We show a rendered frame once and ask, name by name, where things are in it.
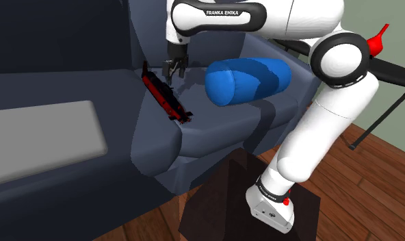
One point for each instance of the blue cylindrical cushion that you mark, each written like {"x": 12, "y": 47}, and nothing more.
{"x": 246, "y": 81}

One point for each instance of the grey flat cushion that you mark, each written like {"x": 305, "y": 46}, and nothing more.
{"x": 39, "y": 140}

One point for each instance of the dark robot stand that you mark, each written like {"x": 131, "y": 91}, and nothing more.
{"x": 219, "y": 207}

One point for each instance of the dark blue sofa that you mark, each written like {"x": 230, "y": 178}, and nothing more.
{"x": 72, "y": 50}

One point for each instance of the red and black toy submarine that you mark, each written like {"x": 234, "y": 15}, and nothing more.
{"x": 162, "y": 95}

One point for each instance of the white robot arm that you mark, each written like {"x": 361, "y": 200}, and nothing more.
{"x": 326, "y": 110}

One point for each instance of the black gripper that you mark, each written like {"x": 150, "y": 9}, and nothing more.
{"x": 177, "y": 50}

